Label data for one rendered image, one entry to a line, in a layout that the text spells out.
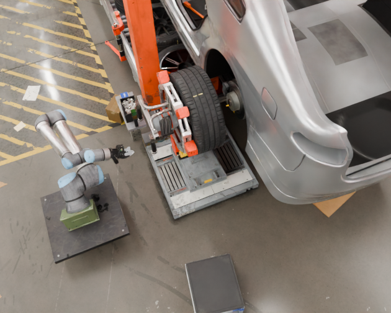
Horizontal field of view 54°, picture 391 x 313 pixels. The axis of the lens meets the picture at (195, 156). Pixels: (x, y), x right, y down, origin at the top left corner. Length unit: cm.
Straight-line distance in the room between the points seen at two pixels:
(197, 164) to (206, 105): 90
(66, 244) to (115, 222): 41
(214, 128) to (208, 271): 105
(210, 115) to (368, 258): 183
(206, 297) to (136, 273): 72
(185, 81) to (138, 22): 51
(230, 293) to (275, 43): 173
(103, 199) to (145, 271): 69
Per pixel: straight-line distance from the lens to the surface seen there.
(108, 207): 327
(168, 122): 271
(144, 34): 288
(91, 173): 311
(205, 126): 271
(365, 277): 354
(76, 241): 322
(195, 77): 280
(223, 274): 295
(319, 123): 202
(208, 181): 342
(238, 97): 301
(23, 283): 359
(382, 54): 351
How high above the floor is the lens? 317
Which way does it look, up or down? 57 degrees down
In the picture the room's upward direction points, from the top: 2 degrees counter-clockwise
